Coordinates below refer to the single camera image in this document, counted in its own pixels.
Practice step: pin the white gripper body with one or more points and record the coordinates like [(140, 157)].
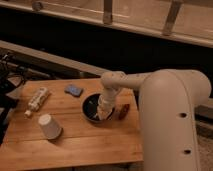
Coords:
[(105, 107)]

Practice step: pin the dark ceramic bowl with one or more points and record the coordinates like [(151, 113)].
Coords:
[(89, 108)]

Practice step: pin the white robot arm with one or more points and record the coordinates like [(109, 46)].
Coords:
[(167, 102)]

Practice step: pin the small brown red object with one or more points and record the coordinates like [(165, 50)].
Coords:
[(124, 111)]

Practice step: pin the blue sponge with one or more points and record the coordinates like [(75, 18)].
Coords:
[(74, 90)]

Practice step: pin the white paper cup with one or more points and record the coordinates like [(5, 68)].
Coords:
[(49, 126)]

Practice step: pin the black equipment with cables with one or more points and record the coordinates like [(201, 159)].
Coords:
[(10, 81)]

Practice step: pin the metal railing frame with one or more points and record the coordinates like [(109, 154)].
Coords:
[(188, 21)]

